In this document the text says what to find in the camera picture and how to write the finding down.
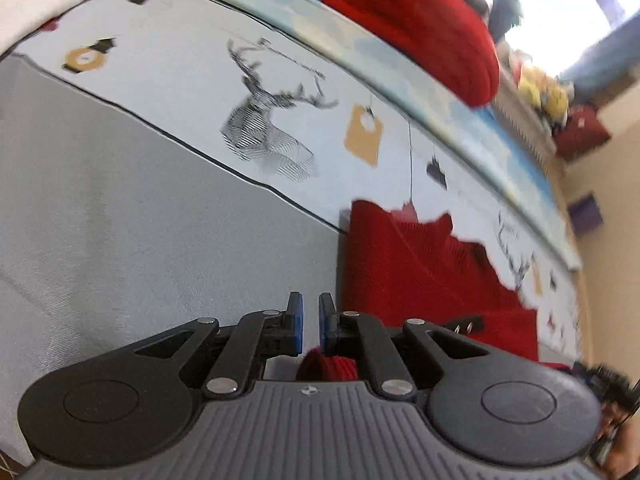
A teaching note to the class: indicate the yellow bear plush toy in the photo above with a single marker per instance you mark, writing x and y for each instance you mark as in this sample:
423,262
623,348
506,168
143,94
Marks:
556,102

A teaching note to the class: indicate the purple box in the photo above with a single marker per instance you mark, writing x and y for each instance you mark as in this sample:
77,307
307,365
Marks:
586,215

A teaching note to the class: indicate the purple sheer curtain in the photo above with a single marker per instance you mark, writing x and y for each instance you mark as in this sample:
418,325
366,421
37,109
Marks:
610,67

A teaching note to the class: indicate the bright window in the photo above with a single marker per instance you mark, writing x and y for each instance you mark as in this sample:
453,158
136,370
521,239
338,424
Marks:
575,5

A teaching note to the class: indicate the dark teal shark plush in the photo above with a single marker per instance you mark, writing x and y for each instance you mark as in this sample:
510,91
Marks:
505,5

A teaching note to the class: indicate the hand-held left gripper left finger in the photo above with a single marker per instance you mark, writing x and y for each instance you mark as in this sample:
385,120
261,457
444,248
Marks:
297,324

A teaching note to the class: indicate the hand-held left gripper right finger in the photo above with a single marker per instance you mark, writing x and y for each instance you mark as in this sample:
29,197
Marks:
326,324

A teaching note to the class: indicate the red cushion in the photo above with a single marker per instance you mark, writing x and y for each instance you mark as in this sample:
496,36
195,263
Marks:
582,132

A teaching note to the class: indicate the grey printed bed sheet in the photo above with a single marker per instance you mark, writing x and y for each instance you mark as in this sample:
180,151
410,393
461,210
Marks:
125,210

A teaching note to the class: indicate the yellow pink plush toy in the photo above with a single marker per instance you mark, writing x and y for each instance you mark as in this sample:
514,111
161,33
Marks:
532,82

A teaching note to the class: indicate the light blue blanket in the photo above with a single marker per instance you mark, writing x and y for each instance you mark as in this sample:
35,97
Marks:
450,125

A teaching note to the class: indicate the red knit sweater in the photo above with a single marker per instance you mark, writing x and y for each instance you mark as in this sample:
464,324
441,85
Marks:
425,285

